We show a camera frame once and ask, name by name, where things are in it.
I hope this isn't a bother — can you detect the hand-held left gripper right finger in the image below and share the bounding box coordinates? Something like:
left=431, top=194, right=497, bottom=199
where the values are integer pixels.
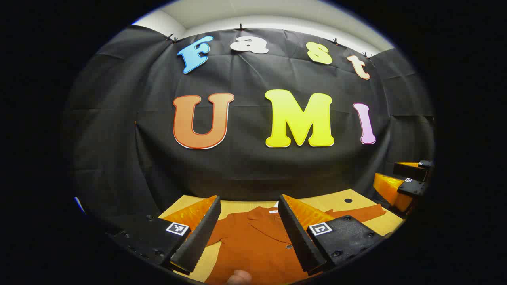
left=278, top=194, right=384, bottom=276

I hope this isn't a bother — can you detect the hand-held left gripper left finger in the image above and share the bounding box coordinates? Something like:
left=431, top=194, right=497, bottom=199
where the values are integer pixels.
left=105, top=195, right=222, bottom=274

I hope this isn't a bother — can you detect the orange button-up shirt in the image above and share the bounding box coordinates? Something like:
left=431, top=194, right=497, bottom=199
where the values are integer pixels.
left=204, top=204, right=387, bottom=285

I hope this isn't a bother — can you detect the black backdrop cloth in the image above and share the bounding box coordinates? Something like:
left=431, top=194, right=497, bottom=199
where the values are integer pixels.
left=63, top=25, right=436, bottom=222

